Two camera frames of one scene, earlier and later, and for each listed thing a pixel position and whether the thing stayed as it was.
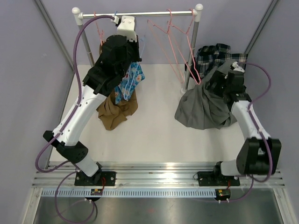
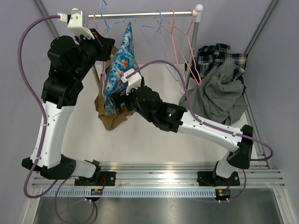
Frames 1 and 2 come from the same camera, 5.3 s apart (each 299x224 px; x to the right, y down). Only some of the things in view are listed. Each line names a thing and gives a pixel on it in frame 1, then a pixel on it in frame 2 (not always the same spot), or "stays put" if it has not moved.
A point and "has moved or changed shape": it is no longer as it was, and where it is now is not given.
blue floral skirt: (124, 91) has moved or changed shape
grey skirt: (198, 108) stays put
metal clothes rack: (78, 14) stays put
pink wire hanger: (150, 23) → (172, 33)
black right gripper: (219, 78) → (118, 99)
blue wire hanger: (141, 45) → (174, 76)
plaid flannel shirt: (208, 57) stays put
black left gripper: (135, 45) → (103, 45)
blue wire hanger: (126, 98) → (123, 21)
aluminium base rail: (150, 175) stays put
